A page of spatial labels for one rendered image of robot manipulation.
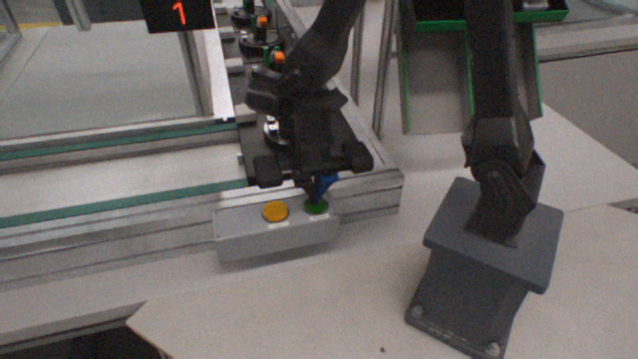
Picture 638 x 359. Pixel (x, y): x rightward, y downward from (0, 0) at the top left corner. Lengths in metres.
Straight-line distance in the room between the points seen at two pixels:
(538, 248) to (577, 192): 0.47
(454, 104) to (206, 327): 0.63
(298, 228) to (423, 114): 0.36
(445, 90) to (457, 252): 0.44
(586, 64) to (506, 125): 1.47
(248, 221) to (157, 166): 0.31
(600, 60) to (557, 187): 1.01
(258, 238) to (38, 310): 0.37
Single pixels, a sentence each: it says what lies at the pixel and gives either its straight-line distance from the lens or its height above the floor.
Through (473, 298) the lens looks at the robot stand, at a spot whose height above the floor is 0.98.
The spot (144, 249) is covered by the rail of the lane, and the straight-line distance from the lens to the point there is 0.78.
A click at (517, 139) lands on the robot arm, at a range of 0.47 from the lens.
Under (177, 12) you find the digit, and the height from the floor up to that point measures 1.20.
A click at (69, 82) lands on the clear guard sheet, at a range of 0.98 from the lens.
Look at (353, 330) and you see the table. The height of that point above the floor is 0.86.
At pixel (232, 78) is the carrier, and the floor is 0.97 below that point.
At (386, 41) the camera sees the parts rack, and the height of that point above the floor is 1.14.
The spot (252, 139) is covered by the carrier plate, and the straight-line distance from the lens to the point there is 0.86.
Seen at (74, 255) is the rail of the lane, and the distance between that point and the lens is 0.80.
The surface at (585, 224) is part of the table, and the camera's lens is 0.96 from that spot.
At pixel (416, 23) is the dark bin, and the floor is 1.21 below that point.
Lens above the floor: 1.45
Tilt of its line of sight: 40 degrees down
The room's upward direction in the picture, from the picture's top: straight up
